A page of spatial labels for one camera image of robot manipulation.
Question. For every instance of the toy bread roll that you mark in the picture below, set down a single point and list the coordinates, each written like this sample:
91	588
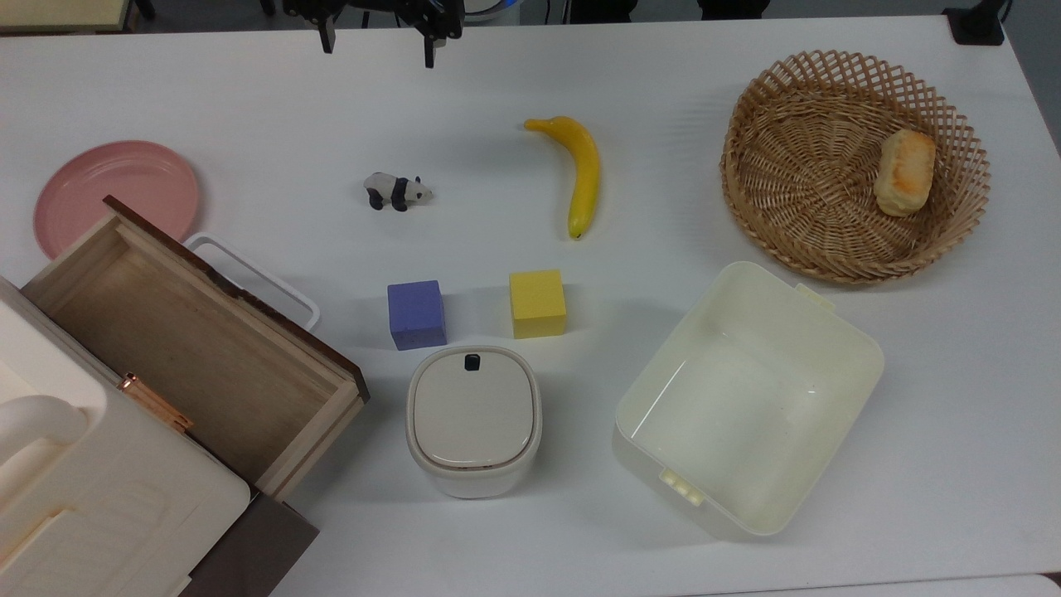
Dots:
905	172

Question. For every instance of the woven wicker basket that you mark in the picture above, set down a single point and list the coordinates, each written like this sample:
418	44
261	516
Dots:
804	182

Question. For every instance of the copper metal latch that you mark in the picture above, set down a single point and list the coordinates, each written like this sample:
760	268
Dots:
153	402

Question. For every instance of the purple foam cube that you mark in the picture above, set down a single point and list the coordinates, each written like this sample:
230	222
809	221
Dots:
416	315

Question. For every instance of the black table clamp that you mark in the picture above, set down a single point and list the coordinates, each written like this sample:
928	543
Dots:
978	23

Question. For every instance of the white lidded trash bin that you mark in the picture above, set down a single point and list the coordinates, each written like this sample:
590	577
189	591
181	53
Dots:
472	419

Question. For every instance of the pink round plate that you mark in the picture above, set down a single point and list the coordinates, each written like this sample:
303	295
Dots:
112	191

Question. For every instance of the white cabinet unit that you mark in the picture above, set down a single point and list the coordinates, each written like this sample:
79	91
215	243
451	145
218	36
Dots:
99	497

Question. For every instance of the yellow foam cube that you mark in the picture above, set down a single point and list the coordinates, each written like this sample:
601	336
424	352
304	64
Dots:
538	304

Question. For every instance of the open wooden drawer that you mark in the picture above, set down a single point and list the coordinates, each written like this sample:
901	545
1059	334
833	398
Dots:
191	356

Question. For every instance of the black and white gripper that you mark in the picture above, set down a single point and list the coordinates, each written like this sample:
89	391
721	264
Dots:
377	5

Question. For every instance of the dark brown cabinet panel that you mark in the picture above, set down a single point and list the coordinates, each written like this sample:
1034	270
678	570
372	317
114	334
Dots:
257	547

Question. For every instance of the black and white panda toy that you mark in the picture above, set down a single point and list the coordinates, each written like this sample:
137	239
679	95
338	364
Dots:
396	191

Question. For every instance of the cream plastic square tub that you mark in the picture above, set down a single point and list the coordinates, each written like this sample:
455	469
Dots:
746	406

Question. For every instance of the light wooden desk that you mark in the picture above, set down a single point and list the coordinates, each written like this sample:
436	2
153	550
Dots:
58	12

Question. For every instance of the yellow toy banana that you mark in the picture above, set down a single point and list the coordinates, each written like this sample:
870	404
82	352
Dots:
585	170

